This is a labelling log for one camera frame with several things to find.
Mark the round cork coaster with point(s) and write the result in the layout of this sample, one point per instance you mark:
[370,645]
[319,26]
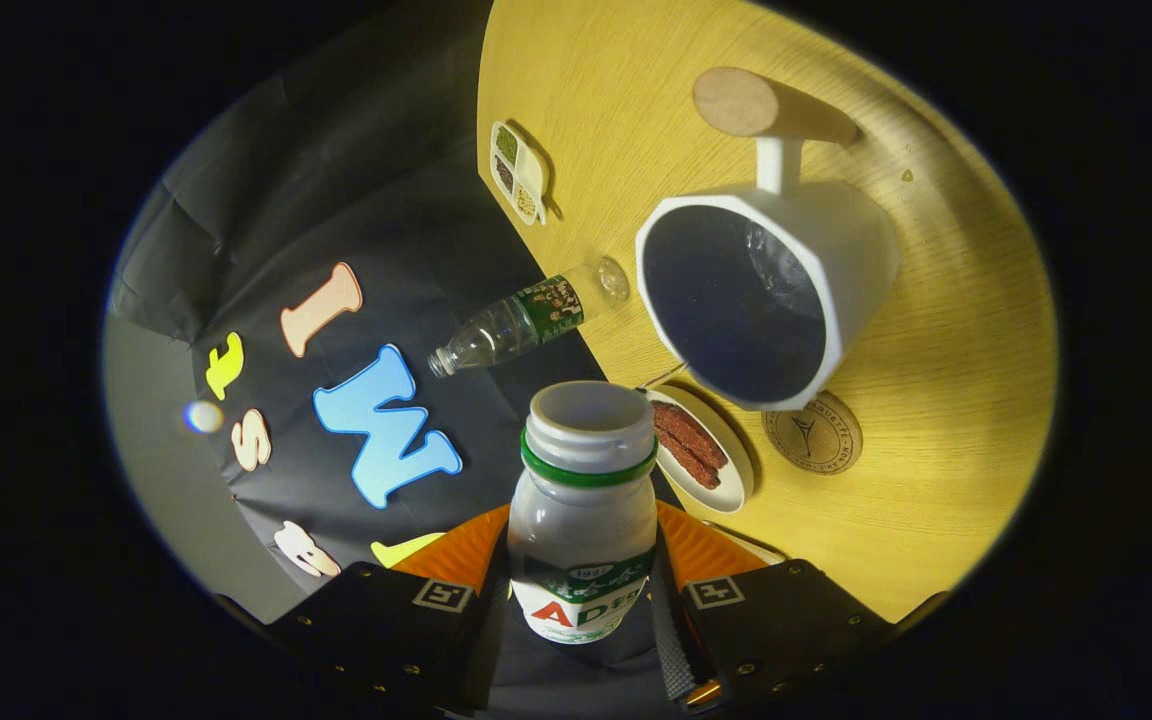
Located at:
[821,445]

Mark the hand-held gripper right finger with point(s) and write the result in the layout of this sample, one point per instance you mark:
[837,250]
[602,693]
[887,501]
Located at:
[786,620]

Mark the clear water bottle green label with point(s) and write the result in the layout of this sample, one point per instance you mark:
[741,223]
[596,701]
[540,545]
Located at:
[516,325]

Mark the wooden table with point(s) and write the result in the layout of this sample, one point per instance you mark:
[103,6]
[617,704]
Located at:
[936,400]

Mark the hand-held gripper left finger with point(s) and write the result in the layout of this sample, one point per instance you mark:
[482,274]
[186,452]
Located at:
[376,625]

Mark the white round plate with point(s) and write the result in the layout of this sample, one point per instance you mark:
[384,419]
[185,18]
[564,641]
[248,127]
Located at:
[736,485]

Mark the clear bottle cap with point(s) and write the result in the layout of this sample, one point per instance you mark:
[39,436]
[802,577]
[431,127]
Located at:
[612,280]

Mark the white divided dish with beans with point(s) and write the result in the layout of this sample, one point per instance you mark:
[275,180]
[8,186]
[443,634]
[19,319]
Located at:
[532,175]

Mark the red meat slice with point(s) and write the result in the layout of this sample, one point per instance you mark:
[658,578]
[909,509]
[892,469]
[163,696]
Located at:
[691,432]
[688,465]

